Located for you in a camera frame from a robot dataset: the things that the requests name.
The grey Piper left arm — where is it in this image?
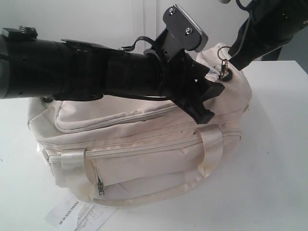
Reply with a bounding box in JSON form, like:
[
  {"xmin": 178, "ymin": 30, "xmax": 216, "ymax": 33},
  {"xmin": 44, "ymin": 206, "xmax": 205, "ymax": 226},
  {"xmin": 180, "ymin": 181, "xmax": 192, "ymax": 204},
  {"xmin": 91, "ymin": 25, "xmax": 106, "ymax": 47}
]
[{"xmin": 0, "ymin": 26, "xmax": 224, "ymax": 124}]

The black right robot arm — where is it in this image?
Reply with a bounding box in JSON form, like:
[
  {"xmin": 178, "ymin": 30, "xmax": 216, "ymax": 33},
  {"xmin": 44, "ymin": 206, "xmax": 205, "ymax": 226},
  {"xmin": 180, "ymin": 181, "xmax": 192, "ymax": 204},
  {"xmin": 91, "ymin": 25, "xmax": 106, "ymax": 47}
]
[{"xmin": 228, "ymin": 0, "xmax": 308, "ymax": 70}]

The small grey paper tag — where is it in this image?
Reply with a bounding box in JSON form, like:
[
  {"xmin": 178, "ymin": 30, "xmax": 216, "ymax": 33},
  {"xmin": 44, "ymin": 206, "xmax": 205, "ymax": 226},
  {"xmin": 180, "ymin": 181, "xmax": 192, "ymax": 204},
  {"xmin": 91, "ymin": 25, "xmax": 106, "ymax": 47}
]
[{"xmin": 76, "ymin": 204, "xmax": 117, "ymax": 231}]

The gold zipper pull charm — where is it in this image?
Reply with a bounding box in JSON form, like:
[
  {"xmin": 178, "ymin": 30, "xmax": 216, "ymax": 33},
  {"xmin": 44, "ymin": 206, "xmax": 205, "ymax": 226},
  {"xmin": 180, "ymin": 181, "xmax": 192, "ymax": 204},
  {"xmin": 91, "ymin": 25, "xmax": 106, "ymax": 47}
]
[{"xmin": 217, "ymin": 46, "xmax": 230, "ymax": 81}]

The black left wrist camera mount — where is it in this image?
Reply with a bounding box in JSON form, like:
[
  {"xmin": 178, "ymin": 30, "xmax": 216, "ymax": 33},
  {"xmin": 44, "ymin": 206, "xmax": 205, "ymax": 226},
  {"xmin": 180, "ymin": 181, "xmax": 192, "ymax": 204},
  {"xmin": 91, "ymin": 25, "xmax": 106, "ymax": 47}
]
[{"xmin": 144, "ymin": 4, "xmax": 208, "ymax": 65}]

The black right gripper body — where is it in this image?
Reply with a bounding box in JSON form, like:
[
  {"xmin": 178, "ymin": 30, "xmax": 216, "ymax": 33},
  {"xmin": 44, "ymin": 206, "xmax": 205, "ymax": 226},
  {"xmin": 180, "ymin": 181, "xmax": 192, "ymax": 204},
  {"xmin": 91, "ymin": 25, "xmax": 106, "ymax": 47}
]
[{"xmin": 238, "ymin": 9, "xmax": 294, "ymax": 57}]

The white Tonlion paper tag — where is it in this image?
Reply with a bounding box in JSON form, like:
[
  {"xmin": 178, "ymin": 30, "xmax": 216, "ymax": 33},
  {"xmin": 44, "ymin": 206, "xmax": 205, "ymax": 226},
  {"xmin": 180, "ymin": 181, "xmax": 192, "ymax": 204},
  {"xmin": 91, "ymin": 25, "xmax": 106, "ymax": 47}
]
[{"xmin": 44, "ymin": 192, "xmax": 84, "ymax": 231}]

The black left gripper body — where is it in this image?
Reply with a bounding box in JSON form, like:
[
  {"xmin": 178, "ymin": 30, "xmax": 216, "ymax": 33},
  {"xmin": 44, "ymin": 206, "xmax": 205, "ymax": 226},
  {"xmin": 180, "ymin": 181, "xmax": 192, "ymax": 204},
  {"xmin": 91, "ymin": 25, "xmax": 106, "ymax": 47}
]
[{"xmin": 127, "ymin": 50, "xmax": 205, "ymax": 106}]

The cream fabric duffel bag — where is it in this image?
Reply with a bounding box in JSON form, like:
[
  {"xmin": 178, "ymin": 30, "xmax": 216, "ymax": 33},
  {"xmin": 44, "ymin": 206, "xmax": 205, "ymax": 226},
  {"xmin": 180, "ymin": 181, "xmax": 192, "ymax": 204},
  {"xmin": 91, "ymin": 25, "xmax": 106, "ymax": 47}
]
[{"xmin": 27, "ymin": 43, "xmax": 252, "ymax": 207}]

